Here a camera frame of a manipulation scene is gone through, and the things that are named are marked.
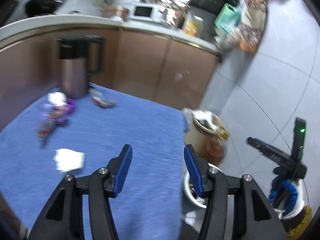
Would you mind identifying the white round trash bin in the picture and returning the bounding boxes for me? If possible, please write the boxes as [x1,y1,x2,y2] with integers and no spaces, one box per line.
[182,163,223,210]

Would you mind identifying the beige full trash bucket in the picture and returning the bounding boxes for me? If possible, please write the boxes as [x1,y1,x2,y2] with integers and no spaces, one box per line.
[182,108,229,152]

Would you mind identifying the right blue white gloved hand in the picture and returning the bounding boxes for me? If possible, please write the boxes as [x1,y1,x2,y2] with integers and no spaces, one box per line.
[268,166,305,221]

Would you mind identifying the flat white paper napkin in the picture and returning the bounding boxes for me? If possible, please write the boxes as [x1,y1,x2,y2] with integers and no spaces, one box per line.
[53,148,85,173]

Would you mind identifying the amber cooking oil bottle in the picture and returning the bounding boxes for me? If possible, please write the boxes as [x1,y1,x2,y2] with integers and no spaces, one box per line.
[199,128,229,166]

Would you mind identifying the blue fuzzy towel mat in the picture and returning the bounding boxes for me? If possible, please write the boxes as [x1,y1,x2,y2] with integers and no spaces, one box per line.
[1,88,188,239]

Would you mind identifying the white crumpled tissue ball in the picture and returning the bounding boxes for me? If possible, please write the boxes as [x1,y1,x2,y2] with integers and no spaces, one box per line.
[47,92,67,107]

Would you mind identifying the silver red foil wrapper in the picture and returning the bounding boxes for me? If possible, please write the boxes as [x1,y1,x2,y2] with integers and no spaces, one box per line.
[88,87,117,109]

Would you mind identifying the brown lower cabinets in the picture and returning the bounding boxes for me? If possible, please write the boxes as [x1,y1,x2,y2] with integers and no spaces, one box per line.
[1,24,221,127]

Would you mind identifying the green hanging bag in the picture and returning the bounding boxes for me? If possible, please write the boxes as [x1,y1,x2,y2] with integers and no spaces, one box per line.
[214,3,241,34]

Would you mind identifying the brown black electric kettle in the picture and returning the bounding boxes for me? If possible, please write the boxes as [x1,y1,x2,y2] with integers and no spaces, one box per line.
[57,35,105,100]

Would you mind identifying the floral hanging apron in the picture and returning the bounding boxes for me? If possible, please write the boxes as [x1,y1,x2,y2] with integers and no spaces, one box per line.
[239,0,267,53]

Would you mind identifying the yellow box on counter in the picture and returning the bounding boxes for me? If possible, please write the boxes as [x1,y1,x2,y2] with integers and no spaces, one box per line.
[183,15,203,37]

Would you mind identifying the white microwave oven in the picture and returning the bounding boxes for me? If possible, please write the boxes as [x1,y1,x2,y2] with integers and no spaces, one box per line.
[129,3,160,22]

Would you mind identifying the brown rice cooker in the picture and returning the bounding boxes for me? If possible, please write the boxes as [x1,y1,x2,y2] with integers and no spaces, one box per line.
[100,5,130,21]

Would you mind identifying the black frying pan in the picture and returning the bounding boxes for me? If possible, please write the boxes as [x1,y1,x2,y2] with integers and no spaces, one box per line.
[25,0,65,17]

